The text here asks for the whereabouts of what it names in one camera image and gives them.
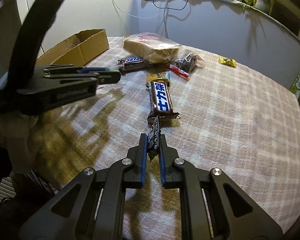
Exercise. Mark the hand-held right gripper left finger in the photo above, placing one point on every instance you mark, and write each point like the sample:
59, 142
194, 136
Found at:
143, 160

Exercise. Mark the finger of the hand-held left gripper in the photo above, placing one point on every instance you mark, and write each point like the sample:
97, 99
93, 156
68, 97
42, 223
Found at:
95, 70
107, 78

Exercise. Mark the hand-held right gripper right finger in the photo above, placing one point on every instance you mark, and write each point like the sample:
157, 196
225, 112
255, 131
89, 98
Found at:
162, 165

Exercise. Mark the cardboard box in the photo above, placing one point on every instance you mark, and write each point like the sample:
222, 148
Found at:
95, 45

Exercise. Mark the dark patterned snack packet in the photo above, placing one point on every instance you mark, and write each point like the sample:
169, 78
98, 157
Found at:
153, 135

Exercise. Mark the brown chocolate bar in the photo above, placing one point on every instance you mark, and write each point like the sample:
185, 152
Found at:
161, 97
135, 63

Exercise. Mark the bread packet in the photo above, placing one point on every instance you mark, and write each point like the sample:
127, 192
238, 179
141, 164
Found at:
150, 46

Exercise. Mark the clear red-edged cookie packet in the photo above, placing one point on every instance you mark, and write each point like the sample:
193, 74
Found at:
186, 61

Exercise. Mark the person's left forearm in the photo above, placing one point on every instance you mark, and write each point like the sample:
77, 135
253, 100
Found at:
15, 135

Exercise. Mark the yellow blue snack packet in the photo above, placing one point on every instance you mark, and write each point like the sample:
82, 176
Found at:
160, 76

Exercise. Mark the white wardrobe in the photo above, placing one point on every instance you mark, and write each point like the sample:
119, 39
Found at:
77, 5

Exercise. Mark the small yellow candy packet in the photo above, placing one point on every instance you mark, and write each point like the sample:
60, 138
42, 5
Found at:
227, 61

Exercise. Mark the white ribbed panel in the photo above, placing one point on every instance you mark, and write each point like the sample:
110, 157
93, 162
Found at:
2, 188

